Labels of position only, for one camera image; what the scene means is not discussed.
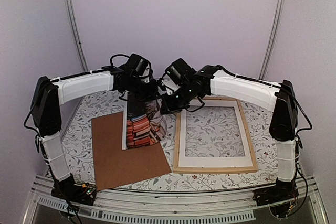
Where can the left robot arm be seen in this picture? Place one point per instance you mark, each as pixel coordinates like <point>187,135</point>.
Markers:
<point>135,76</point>

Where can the floral tablecloth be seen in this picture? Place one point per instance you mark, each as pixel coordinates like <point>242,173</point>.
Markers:
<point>211,132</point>

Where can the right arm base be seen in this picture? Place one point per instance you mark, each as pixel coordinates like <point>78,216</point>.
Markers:
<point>284,194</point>

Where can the books and cat photo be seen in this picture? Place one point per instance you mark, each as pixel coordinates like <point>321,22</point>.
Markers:
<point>143,124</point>

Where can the brown backing board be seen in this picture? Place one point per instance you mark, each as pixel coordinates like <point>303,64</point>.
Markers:
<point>113,166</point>

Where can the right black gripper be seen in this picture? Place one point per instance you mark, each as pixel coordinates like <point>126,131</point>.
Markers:
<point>166,107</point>

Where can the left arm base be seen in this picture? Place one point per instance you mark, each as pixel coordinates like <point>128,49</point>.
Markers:
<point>80,193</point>

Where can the right aluminium post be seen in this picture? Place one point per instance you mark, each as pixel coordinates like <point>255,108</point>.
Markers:
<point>272,39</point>

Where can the front aluminium rail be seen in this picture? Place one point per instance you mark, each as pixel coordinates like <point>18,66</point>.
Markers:
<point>134,206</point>

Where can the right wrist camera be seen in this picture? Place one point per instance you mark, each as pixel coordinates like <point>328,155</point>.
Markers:
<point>166,85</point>

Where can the wooden picture frame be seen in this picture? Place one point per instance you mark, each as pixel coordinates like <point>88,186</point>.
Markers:
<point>252,142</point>

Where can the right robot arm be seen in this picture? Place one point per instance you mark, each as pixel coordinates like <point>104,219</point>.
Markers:
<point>185,84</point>

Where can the aluminium post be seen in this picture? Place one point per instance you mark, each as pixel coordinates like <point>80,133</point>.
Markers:
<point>75,34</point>
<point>272,39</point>

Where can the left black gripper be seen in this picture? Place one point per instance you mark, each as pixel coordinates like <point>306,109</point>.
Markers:
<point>153,95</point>

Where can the white mat board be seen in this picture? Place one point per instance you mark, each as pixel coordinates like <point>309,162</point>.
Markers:
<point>182,140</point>

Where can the left aluminium post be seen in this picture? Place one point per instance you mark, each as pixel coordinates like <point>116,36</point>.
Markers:
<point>75,34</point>

